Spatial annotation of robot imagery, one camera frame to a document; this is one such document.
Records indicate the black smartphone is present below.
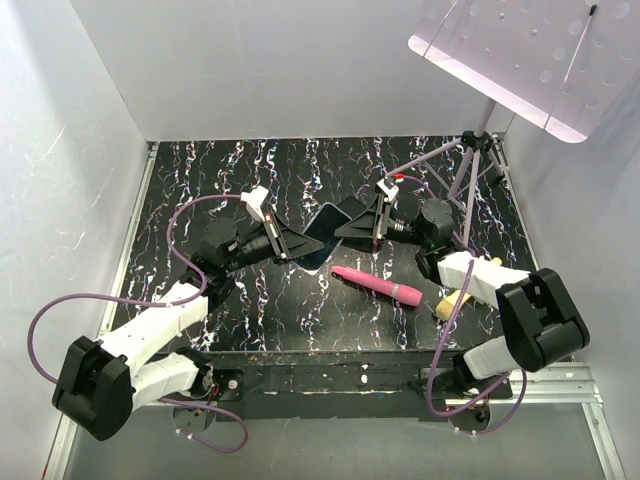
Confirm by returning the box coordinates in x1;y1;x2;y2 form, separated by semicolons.
337;196;367;220

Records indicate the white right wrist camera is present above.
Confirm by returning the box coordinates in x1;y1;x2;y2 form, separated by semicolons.
376;174;404;204

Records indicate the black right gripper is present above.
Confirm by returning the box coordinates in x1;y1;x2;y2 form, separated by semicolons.
334;193;429;254

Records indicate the lilac music stand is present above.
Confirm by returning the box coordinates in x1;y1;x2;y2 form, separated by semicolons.
385;1;639;248

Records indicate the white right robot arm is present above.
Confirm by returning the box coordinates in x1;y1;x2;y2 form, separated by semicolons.
334;193;591;398

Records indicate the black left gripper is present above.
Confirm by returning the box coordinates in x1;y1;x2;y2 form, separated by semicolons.
224;212;324;274

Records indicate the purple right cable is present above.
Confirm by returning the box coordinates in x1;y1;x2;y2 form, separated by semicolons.
402;174;529;435

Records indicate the cream wooden toy microphone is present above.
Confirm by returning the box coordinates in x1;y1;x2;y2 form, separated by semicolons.
435;257;503;321

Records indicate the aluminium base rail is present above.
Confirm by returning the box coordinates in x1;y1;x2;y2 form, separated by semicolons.
446;363;625;479

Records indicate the pink toy microphone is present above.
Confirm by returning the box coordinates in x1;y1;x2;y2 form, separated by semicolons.
331;266;422;307

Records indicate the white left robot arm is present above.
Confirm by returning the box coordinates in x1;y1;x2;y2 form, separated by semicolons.
52;213;324;441

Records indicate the phone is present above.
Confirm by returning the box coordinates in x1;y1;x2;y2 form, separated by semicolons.
295;202;351;275

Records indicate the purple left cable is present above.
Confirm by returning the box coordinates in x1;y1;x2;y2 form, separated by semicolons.
27;192;251;454

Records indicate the purple cable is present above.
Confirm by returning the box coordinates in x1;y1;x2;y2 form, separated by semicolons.
27;192;251;454
402;174;529;435

